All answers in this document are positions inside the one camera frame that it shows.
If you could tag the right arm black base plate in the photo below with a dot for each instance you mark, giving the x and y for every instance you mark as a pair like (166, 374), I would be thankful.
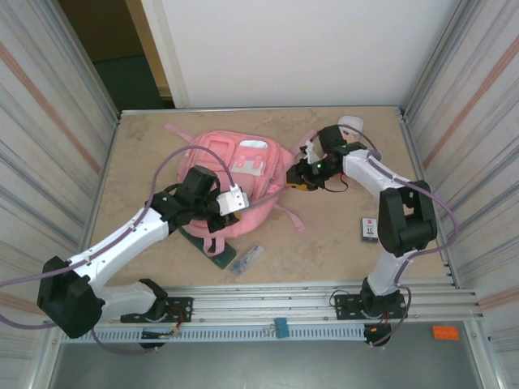
(344, 302)

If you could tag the plush doll with white hat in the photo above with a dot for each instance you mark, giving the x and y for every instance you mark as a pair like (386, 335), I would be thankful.
(350, 123)

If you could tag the clear compass case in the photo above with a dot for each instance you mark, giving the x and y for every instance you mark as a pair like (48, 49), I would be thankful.
(247, 261)

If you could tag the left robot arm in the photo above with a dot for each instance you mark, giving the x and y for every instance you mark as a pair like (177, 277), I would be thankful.
(129, 235)

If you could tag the aluminium table rail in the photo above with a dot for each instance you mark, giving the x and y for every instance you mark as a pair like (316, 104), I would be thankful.
(263, 300)

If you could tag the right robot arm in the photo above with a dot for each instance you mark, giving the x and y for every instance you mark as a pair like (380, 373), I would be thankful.
(365, 170)

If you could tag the dark green notebook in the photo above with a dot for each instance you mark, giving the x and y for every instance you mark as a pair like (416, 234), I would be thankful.
(223, 259)

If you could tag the blue binder clip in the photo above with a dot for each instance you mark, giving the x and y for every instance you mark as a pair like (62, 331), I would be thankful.
(280, 326)

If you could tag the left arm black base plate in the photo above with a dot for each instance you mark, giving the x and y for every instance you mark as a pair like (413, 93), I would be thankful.
(182, 304)

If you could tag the pink school backpack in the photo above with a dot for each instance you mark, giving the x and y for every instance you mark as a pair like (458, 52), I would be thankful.
(227, 162)

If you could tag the black card box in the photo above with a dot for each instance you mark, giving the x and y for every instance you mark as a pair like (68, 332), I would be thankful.
(369, 231)

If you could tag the brown wooden door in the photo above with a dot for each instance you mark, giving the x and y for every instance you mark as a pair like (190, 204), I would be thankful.
(101, 28)

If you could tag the orange toy brick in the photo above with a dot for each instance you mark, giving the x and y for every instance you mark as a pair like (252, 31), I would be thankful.
(446, 333)

